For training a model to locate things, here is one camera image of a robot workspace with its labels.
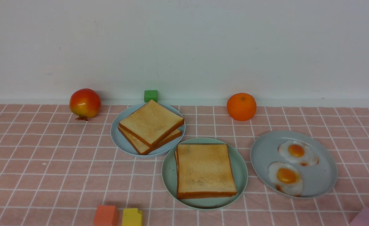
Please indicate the toast slice moved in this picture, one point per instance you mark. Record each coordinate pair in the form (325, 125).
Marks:
(204, 171)
(177, 170)

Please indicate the toast slice bottom remaining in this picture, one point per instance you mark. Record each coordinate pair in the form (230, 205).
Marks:
(143, 149)

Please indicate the toast slice upper remaining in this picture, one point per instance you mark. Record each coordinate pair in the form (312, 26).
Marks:
(151, 123)

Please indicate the green centre plate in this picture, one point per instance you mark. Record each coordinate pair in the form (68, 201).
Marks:
(238, 167)

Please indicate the fried egg front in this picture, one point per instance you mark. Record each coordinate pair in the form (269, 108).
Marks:
(286, 178)

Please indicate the red yellow pomegranate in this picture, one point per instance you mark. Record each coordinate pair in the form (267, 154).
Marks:
(85, 103)

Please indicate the fried egg back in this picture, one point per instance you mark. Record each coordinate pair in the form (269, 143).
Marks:
(299, 153)

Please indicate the grey egg plate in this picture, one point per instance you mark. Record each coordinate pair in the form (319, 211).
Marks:
(317, 179)

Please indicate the orange fruit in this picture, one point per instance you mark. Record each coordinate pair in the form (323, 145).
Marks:
(241, 106)

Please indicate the toast slice remaining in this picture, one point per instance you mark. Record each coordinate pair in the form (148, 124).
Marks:
(151, 123)
(143, 149)

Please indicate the pink foam block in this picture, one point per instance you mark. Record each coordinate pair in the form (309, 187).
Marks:
(362, 218)

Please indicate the light blue bread plate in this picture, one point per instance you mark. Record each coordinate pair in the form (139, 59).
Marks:
(122, 143)

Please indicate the orange foam block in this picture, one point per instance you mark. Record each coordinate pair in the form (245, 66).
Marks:
(106, 215)

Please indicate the fried egg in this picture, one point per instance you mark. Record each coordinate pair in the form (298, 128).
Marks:
(299, 153)
(286, 178)

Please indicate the yellow foam block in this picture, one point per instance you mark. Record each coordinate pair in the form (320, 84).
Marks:
(132, 217)

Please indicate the green foam cube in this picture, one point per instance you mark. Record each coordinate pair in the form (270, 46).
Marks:
(150, 95)

